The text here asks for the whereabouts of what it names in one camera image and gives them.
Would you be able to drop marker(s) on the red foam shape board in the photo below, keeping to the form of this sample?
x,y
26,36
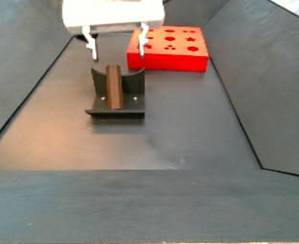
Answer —
x,y
176,49

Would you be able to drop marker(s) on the black curved holder stand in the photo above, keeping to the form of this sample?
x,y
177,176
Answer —
x,y
133,96

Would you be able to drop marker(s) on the brown hexagonal prism block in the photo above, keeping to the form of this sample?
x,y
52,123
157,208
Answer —
x,y
114,87

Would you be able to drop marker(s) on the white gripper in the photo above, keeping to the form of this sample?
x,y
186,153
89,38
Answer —
x,y
94,16

